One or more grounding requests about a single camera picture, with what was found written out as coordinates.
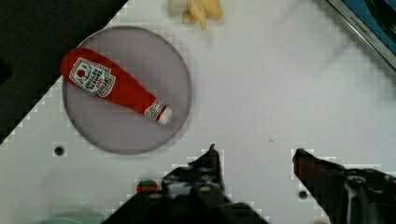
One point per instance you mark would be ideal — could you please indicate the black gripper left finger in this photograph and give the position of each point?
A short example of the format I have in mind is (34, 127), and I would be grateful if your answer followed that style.
(205, 170)

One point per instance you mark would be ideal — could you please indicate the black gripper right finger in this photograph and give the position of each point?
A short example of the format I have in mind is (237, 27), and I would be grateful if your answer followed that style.
(348, 196)

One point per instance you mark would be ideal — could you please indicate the red strawberry toy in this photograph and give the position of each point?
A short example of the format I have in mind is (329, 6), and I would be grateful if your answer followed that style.
(147, 184)

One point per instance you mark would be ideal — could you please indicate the grey round plate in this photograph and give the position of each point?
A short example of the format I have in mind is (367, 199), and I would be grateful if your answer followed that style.
(158, 67)

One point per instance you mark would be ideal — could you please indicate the red ketchup bottle plush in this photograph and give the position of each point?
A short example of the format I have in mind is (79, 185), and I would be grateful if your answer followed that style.
(99, 76)

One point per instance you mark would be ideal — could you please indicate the peeled banana toy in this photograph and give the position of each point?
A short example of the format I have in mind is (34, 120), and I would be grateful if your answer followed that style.
(192, 11)

